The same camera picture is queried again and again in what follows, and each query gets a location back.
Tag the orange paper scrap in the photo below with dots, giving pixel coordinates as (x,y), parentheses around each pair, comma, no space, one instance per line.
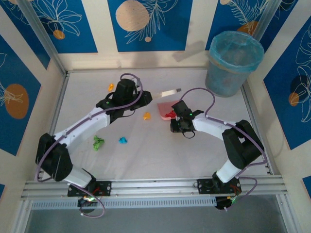
(146,116)
(110,87)

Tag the pink plastic dustpan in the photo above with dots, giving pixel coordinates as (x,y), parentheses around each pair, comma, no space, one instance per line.
(162,108)

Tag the white brush with grey bristles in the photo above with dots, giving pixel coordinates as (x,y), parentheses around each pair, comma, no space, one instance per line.
(167,92)

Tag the blue paper scrap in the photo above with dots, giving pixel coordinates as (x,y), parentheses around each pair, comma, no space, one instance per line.
(123,140)

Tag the green paper scrap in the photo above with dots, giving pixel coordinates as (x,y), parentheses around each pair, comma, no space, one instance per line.
(98,142)

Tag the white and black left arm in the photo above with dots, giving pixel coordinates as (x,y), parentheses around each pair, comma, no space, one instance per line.
(80,126)

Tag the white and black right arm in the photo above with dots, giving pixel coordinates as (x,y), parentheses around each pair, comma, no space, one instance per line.
(209,123)

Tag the grey round trash bin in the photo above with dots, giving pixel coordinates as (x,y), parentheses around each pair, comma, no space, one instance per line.
(218,82)

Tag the blue plastic bin liner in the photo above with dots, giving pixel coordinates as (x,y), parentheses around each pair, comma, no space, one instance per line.
(257,58)

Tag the blue floral wall poster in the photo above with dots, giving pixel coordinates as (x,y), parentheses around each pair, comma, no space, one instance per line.
(29,43)
(14,72)
(80,41)
(170,36)
(221,21)
(279,116)

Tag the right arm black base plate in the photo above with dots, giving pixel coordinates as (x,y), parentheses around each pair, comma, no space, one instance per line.
(202,185)

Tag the aluminium table edge rail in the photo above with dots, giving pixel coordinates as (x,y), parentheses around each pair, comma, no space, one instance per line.
(59,102)
(251,110)

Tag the wide aluminium frame rail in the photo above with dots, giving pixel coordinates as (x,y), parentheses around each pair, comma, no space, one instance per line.
(155,188)

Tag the aluminium frame post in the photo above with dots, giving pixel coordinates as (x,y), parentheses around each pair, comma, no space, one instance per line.
(43,34)
(273,17)

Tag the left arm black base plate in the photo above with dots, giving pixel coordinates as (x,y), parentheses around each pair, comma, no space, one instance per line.
(107,188)

